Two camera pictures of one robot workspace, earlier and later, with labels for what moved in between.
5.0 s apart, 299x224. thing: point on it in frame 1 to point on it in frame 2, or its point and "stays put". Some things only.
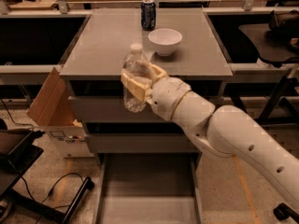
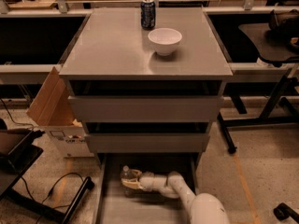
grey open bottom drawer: (149, 188) stays put
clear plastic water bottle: (136, 65) to (127, 175)
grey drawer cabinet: (184, 41) stays put
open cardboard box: (53, 109) stays put
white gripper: (167, 97) to (147, 181)
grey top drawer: (111, 109) stays put
